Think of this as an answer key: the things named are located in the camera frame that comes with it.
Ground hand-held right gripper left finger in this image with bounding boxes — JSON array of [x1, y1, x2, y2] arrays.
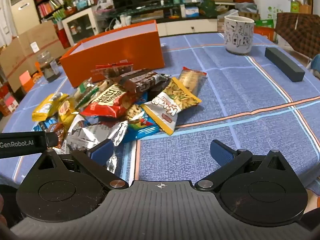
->
[[30, 139, 129, 190]]

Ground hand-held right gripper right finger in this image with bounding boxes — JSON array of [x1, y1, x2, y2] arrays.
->
[[195, 140, 298, 192]]

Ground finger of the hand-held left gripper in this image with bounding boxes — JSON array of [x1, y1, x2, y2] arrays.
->
[[45, 131, 59, 148]]

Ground blue cookie packet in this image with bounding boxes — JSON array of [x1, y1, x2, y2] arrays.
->
[[127, 110, 161, 141]]

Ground clear chocolate chip cookie packet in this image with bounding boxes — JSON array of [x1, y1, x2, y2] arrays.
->
[[124, 103, 145, 122]]

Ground green striped cookie packet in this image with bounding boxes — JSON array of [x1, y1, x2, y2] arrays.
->
[[74, 79, 102, 107]]

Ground biscuit packet red ends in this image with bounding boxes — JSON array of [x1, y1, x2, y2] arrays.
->
[[178, 66, 208, 97]]

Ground orange cardboard box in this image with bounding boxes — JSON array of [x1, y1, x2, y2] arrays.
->
[[59, 19, 165, 88]]

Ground small blue snack packet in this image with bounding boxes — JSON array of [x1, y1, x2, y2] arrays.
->
[[34, 117, 67, 148]]

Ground silver foil snack packet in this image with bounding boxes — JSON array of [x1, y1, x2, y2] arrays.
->
[[61, 120, 130, 174]]

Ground yellow chips packet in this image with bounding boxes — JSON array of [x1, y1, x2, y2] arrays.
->
[[58, 99, 79, 128]]

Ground red snack packet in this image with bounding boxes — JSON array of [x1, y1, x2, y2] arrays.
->
[[80, 83, 148, 118]]

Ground small orange box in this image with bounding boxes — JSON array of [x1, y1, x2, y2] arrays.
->
[[19, 69, 36, 93]]

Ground glass jar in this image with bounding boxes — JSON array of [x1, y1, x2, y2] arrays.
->
[[37, 50, 62, 83]]

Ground yellow white noodle snack packet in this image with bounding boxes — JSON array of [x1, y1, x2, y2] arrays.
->
[[142, 77, 202, 136]]

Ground brown cake packet red edge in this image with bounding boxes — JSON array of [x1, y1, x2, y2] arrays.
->
[[90, 63, 135, 83]]

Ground dark brown chocolate bar packet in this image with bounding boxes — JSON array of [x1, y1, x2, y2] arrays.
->
[[121, 70, 172, 94]]

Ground large cardboard box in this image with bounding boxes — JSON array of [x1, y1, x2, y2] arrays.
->
[[0, 20, 67, 93]]

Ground black rectangular block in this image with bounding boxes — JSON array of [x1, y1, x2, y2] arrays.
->
[[264, 46, 306, 83]]

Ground white glass door cabinet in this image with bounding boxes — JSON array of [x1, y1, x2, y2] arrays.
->
[[61, 6, 101, 47]]

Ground white striped packet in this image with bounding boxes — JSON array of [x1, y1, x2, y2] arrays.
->
[[223, 15, 255, 56]]

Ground white television stand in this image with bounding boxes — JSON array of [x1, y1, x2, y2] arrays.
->
[[100, 2, 240, 37]]

